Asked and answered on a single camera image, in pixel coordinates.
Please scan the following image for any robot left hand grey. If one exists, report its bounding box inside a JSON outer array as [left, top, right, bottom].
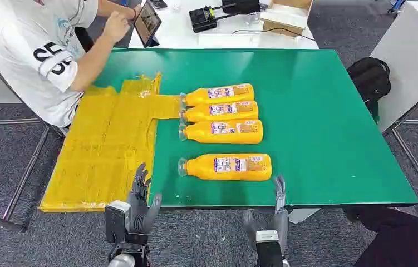
[[125, 162, 163, 236]]

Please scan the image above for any robot right hand grey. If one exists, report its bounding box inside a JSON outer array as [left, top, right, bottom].
[[242, 175, 290, 255]]

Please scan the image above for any person's left hand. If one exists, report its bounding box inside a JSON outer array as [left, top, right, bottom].
[[129, 4, 143, 21]]

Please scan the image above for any person's right hand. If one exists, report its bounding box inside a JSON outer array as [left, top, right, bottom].
[[102, 11, 131, 44]]

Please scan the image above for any orange drink bottle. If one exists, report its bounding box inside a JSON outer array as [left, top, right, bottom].
[[178, 119, 264, 145], [179, 100, 259, 124], [179, 83, 255, 108], [178, 153, 273, 182]]

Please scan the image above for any black tablet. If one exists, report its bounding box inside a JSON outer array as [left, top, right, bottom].
[[134, 1, 163, 48]]

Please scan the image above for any white table leg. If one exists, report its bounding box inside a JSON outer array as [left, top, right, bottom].
[[289, 208, 321, 224]]

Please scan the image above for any white table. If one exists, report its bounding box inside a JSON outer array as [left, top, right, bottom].
[[128, 0, 319, 50]]

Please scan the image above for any black router with antennas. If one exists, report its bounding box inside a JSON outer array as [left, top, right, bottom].
[[189, 3, 239, 33]]

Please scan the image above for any yellow sheet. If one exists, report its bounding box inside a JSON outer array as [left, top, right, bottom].
[[39, 72, 182, 214]]

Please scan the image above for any person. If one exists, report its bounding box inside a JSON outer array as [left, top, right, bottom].
[[342, 205, 418, 267], [0, 0, 143, 128]]

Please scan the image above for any black bag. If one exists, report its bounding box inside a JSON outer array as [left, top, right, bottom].
[[222, 0, 262, 16]]

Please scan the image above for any green table mat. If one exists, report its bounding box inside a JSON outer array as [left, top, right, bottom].
[[92, 48, 418, 208]]

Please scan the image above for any cardboard box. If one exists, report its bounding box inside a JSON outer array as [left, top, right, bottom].
[[259, 0, 313, 38]]

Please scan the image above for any black backpack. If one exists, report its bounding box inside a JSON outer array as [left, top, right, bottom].
[[346, 57, 392, 111]]

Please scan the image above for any blue item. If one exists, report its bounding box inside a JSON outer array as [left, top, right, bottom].
[[387, 0, 407, 14]]

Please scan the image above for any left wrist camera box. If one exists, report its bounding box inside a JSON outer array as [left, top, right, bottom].
[[105, 200, 132, 244]]

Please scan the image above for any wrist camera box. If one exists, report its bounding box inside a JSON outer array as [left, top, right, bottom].
[[105, 200, 132, 244], [254, 230, 285, 267]]

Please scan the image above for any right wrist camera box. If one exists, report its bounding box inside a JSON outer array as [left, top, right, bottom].
[[254, 230, 285, 267]]

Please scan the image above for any black cable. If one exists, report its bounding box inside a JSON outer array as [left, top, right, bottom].
[[232, 27, 316, 42]]

